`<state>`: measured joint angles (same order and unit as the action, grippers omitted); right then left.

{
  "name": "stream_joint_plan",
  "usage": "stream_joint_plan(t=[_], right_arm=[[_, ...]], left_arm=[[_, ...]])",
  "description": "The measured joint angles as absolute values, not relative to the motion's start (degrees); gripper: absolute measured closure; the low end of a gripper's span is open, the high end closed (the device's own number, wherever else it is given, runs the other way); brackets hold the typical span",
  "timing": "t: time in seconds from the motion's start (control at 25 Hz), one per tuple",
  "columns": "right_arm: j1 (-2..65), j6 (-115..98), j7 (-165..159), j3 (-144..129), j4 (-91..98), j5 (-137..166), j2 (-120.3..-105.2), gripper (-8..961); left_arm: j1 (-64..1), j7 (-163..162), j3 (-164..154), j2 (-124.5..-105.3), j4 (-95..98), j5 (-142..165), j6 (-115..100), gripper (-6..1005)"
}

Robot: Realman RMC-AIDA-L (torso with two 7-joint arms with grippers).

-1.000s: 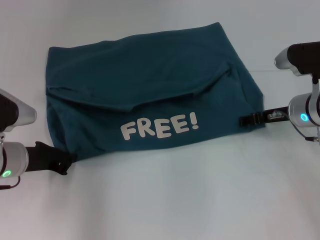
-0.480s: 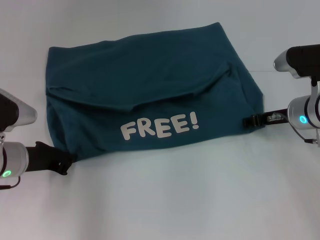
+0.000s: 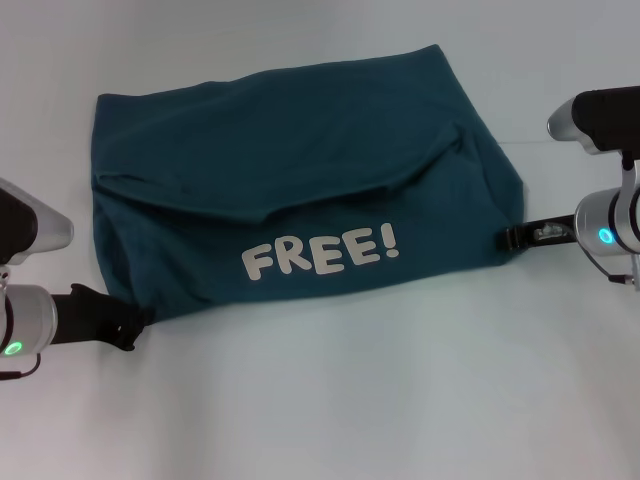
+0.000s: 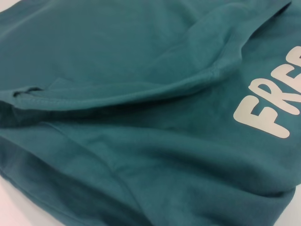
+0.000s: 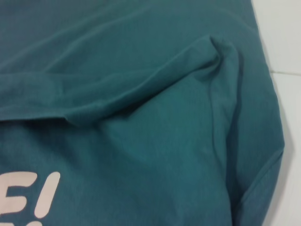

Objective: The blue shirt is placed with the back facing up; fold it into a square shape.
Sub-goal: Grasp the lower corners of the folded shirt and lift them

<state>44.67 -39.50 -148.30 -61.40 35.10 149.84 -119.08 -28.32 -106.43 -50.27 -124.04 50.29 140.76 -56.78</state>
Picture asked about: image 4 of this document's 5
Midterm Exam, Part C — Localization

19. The teal blue shirt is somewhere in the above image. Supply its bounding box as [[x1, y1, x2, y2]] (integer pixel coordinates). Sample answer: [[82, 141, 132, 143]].
[[0, 0, 301, 226]]

